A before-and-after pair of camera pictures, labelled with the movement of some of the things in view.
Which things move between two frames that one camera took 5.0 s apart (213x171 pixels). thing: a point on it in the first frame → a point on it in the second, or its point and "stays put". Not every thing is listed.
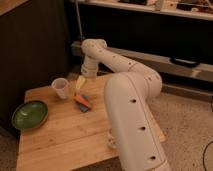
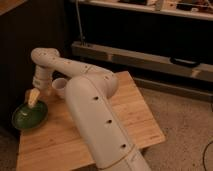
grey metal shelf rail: [203, 71] stays put
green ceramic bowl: [29, 115] stays put
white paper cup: [61, 85] stays put
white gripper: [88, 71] → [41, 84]
